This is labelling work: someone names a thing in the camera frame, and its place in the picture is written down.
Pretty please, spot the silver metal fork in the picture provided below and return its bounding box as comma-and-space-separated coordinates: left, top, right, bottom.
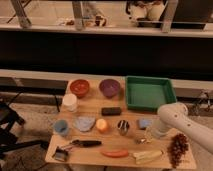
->
135, 138, 147, 144

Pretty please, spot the purple bowl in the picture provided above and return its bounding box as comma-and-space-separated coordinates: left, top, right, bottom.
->
99, 79, 121, 98

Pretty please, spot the black rectangular block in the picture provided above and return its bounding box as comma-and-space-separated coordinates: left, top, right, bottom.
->
101, 107, 122, 116

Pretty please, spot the white cup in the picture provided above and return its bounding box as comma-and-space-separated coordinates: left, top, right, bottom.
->
62, 93, 77, 112

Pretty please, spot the red bowl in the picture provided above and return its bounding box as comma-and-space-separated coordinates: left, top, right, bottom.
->
70, 79, 90, 98

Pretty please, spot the light blue cup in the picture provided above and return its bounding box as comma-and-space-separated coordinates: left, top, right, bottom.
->
53, 120, 69, 136

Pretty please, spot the blue crumpled cloth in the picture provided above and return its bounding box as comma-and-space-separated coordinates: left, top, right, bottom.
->
73, 116, 96, 132

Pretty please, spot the orange carrot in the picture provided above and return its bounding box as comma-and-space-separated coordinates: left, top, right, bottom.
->
100, 150, 129, 158

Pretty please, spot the yellow corn cob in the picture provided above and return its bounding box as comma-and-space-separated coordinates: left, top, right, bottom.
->
133, 150, 163, 164

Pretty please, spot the person in background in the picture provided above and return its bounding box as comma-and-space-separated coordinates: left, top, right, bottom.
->
125, 0, 166, 27

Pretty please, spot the wooden table board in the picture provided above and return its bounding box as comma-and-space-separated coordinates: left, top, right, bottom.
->
44, 78, 198, 171

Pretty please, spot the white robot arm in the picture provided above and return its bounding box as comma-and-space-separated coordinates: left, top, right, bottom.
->
145, 102, 213, 154

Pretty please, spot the black handled peeler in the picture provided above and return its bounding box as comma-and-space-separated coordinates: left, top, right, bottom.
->
52, 139, 102, 162

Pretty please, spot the black chair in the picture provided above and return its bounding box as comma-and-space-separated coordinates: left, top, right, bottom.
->
0, 93, 50, 159

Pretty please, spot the dark red grapes bunch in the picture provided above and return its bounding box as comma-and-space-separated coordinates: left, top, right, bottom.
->
168, 134, 189, 168

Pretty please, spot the green plastic tray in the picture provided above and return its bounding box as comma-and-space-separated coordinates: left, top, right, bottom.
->
125, 76, 177, 112

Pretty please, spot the silver metal cup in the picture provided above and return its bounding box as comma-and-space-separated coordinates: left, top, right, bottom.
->
117, 120, 130, 136

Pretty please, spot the orange yellow fruit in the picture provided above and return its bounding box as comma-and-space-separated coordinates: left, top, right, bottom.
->
96, 119, 109, 133

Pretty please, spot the blue sponge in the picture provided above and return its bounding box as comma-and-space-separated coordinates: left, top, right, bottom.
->
137, 119, 152, 130

